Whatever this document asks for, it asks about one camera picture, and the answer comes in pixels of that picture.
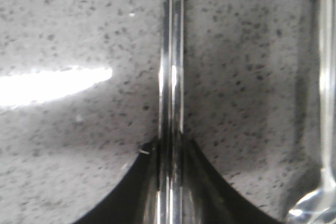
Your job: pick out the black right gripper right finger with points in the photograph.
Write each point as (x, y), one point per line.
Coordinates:
(207, 197)

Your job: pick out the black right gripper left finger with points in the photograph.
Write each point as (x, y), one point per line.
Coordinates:
(133, 200)

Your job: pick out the steel spoon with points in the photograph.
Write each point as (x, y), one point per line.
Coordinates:
(318, 206)

